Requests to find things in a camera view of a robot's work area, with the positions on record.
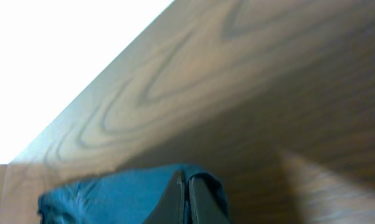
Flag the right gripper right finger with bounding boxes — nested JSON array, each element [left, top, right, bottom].
[[189, 178, 230, 224]]

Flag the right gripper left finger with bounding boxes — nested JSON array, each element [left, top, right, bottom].
[[143, 170, 185, 224]]

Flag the dark blue shorts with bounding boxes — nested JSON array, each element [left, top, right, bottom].
[[37, 164, 231, 224]]

